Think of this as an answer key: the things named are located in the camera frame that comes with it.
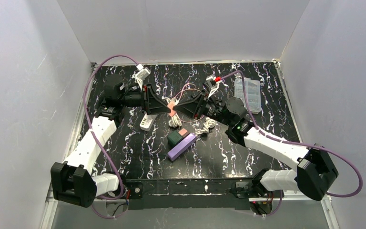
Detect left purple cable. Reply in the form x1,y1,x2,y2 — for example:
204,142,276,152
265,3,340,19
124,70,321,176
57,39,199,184
83,55,140,219

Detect pink charger with cable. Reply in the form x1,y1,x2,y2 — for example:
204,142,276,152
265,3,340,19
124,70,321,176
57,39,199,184
166,83,206,125

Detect clear plastic parts box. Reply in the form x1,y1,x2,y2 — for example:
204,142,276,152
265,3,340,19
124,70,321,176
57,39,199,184
234,73,261,114

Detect white tiger power strip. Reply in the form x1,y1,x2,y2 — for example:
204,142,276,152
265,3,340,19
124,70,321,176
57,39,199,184
140,114,158,131

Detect white plug with cord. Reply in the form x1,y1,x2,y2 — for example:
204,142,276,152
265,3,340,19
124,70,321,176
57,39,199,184
195,117,217,136

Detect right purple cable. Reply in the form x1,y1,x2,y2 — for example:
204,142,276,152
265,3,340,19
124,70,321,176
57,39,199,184
221,70,364,217

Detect green power adapter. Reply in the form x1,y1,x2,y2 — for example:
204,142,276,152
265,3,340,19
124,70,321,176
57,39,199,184
167,130,184,148

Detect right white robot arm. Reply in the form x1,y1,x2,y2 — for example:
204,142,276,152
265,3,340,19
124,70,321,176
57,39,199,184
173,92,338,201

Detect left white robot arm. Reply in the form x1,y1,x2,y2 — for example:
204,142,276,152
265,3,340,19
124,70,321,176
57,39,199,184
51,74,171,208

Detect purple power strip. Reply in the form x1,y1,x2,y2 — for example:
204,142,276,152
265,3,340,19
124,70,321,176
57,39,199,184
167,133,197,161

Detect purple cable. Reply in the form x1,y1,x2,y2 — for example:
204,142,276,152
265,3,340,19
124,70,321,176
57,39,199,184
221,70,364,217
83,55,140,219

